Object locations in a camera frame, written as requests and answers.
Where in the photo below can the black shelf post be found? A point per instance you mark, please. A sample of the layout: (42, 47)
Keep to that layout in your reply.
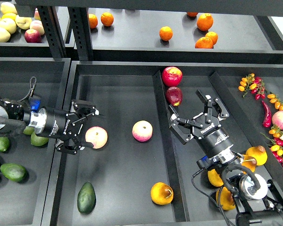
(79, 22)
(52, 30)

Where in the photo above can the red apple on shelf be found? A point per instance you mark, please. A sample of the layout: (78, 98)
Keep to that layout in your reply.
(32, 36)

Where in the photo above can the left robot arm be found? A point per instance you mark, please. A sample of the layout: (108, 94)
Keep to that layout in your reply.
(16, 115)

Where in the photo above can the pink apple centre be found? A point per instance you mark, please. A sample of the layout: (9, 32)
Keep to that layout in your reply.
(142, 131)

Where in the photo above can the black tray divider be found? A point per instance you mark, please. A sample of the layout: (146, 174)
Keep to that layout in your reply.
(180, 210)
(247, 113)

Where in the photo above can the pink apple left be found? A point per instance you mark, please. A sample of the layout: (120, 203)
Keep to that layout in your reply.
(96, 136)

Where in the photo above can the mixed cherry tomato bunch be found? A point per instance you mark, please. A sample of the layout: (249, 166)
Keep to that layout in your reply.
(274, 142)

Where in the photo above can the bright red apple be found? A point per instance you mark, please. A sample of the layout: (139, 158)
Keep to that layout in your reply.
(172, 76)

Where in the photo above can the black centre tray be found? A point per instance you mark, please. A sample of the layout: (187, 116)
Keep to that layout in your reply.
(124, 170)

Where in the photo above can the orange cherry tomato bunch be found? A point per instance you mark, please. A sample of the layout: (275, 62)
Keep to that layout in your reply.
(276, 101)

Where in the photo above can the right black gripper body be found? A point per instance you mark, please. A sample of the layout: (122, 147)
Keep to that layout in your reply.
(214, 141)

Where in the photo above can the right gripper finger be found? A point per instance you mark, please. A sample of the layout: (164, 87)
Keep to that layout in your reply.
(214, 111)
(181, 127)

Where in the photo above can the dark green avocado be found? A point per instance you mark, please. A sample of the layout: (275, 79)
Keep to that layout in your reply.
(86, 198)

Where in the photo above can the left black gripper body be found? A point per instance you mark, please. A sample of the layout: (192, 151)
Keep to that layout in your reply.
(62, 125)

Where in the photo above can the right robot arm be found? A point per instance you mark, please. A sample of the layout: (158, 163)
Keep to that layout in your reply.
(245, 198)

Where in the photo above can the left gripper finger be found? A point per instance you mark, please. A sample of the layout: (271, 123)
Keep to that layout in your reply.
(82, 111)
(71, 146)

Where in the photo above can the dark red apple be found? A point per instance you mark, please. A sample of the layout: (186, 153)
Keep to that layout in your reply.
(174, 96)

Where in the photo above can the red chili pepper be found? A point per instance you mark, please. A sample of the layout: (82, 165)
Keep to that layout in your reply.
(268, 115)

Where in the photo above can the black left tray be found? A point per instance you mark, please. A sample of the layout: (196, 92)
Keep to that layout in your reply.
(30, 202)

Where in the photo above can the black tray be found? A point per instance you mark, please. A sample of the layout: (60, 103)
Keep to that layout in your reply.
(124, 170)
(30, 202)

